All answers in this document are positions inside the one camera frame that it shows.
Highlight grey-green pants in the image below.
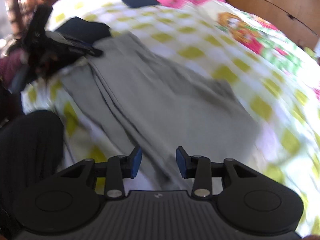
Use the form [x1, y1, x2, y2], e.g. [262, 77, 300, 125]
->
[61, 33, 260, 190]

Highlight dark grey folded cloth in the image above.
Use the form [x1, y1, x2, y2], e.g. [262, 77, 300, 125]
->
[55, 17, 111, 44]

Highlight colourful checkered bed quilt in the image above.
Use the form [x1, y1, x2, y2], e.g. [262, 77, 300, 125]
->
[19, 0, 320, 238]

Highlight wooden wardrobe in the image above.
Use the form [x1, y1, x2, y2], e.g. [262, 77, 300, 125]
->
[227, 0, 319, 50]

